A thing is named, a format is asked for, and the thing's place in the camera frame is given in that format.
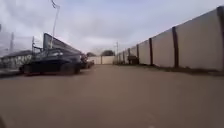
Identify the brown dirt road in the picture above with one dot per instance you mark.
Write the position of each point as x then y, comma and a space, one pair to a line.
113, 100

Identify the street lamp pole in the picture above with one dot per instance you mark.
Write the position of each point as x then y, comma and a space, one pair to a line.
55, 23

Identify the dark stall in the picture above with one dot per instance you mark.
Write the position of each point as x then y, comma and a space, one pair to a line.
133, 60

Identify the distant trees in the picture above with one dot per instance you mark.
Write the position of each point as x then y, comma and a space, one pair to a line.
107, 53

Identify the pale end wall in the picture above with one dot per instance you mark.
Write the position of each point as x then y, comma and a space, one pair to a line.
106, 60

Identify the building with slanted roof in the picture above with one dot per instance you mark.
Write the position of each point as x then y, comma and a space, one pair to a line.
61, 45

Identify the vehicle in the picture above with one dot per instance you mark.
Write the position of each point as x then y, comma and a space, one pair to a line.
88, 63

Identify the long pale wall, brown pillars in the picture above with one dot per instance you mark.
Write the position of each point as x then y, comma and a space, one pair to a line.
196, 46

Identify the dark car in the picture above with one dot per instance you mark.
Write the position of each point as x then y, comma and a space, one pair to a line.
53, 63

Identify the low building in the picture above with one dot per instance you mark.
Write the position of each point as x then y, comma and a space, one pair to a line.
15, 59

